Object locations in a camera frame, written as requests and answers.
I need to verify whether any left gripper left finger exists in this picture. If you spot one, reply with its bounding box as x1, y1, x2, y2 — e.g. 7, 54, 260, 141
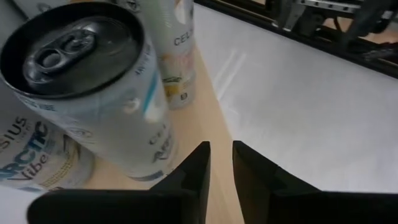
27, 141, 211, 224

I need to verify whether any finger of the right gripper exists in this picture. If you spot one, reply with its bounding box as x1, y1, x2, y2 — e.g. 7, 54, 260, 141
338, 0, 394, 52
273, 0, 308, 32

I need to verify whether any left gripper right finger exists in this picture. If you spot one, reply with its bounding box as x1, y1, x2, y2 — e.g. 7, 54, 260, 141
233, 140, 398, 224

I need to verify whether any wooden shelf black metal frame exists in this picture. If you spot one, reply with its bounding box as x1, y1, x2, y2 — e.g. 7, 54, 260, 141
82, 46, 246, 224

